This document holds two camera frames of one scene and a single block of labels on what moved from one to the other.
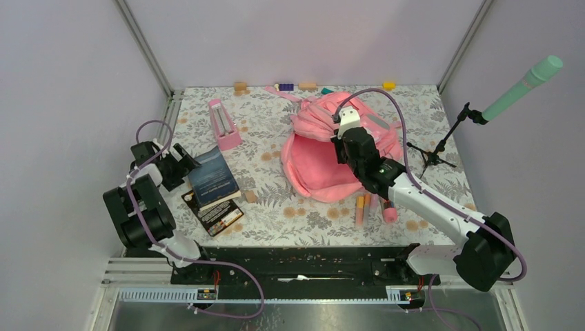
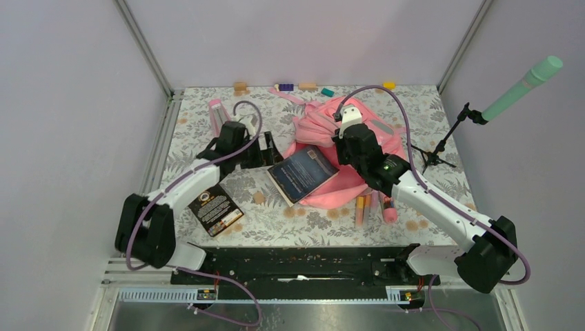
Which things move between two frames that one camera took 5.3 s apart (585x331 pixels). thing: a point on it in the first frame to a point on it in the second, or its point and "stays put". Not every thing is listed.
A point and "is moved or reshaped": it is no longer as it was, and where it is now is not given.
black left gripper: x=183 y=166 to x=273 y=156
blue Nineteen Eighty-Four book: x=212 y=178 is moved or reshaped
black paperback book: x=216 y=218 stays put
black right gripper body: x=343 y=156 stays put
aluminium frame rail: x=173 y=94 stays put
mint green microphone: x=540 y=73 stays put
